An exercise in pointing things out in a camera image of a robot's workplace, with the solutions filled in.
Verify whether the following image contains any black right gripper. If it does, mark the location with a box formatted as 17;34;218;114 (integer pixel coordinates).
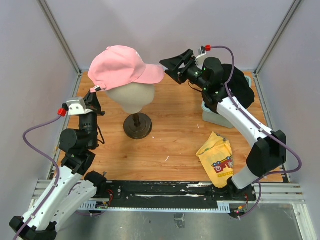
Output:
159;49;209;91

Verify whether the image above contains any pink sport baseball cap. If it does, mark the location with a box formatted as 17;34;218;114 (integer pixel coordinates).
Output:
88;45;165;93

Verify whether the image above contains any black baseball cap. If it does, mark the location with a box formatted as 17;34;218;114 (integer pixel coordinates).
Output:
227;67;255;109

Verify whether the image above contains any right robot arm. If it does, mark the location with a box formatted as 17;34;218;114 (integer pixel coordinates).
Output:
159;49;287;200

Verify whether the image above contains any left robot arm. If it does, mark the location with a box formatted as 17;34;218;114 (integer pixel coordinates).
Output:
9;90;107;240

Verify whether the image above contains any cream mannequin head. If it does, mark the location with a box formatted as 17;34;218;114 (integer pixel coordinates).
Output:
105;82;156;114

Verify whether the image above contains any light teal plastic bin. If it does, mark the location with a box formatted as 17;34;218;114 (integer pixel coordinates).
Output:
201;76;252;129

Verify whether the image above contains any yellow printed cloth hat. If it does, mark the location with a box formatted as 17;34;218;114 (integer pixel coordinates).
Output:
196;132;234;189

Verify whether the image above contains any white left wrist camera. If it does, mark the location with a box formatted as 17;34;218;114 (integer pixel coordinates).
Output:
57;97;93;117

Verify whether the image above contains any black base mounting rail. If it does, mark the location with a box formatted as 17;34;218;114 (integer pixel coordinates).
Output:
94;180;257;204

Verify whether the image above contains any white cable duct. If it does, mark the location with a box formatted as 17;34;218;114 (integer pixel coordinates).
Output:
78;198;231;213

